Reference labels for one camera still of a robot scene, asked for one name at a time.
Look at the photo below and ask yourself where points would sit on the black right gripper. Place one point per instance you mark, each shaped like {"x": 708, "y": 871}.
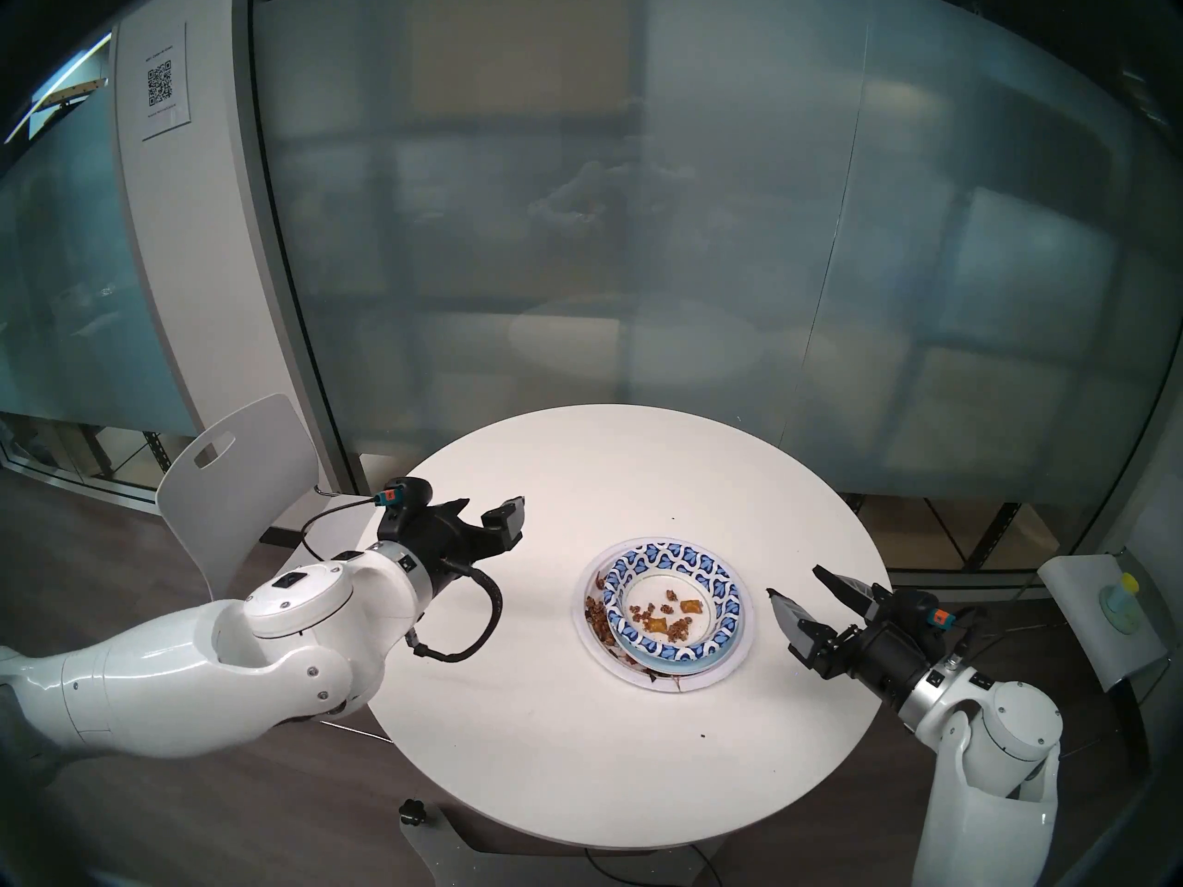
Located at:
{"x": 878, "y": 654}

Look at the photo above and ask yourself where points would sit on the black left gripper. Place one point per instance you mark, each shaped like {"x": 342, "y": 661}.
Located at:
{"x": 444, "y": 539}

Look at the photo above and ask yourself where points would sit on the blue patterned bowl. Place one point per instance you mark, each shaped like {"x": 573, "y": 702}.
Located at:
{"x": 675, "y": 562}

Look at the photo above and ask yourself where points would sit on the light blue plastic plate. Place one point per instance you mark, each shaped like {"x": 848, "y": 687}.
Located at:
{"x": 647, "y": 659}

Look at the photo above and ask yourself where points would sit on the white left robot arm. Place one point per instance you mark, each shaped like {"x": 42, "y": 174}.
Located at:
{"x": 231, "y": 654}

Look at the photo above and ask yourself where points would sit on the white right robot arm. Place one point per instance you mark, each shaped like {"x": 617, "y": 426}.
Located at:
{"x": 993, "y": 737}

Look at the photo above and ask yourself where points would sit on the large white paper plate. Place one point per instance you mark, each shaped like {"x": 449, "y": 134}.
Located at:
{"x": 739, "y": 654}

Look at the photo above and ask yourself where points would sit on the brown food scraps pile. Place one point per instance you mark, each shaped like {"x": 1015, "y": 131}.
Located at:
{"x": 596, "y": 622}

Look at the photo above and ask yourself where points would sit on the orange brown food chunks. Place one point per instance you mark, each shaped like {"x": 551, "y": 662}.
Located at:
{"x": 661, "y": 622}

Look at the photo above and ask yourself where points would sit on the grey white chair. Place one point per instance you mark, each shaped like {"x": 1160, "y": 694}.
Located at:
{"x": 1077, "y": 599}

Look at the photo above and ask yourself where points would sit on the green bottle with yellow cap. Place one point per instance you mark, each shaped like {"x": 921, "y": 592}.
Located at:
{"x": 1120, "y": 603}

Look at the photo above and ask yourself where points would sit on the black knob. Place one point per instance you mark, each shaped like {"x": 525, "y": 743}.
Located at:
{"x": 412, "y": 812}

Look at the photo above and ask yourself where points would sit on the QR code paper sign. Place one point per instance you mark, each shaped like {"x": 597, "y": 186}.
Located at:
{"x": 162, "y": 86}

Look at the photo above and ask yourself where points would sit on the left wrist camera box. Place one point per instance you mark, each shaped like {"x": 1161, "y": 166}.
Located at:
{"x": 407, "y": 499}

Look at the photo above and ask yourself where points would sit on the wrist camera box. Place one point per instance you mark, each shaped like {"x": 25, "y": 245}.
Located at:
{"x": 407, "y": 499}
{"x": 924, "y": 608}

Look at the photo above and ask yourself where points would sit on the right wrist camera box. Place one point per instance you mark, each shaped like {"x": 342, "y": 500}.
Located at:
{"x": 924, "y": 608}

